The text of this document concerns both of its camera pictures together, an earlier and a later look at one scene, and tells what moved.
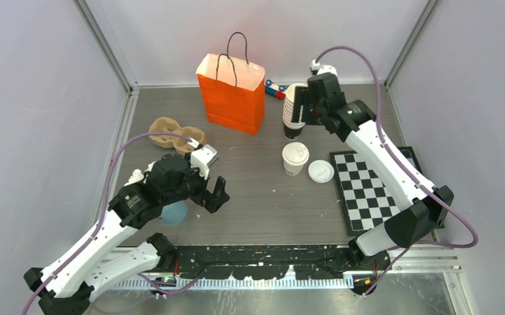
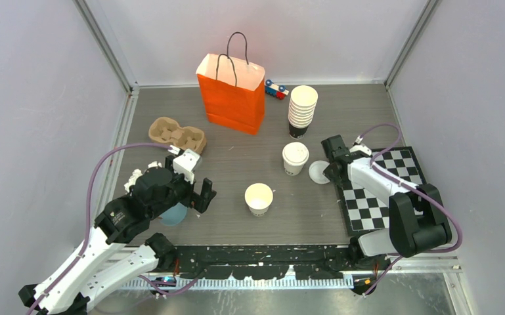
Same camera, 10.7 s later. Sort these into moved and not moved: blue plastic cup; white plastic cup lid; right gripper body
Moved: right gripper body
Not moved: white plastic cup lid; blue plastic cup
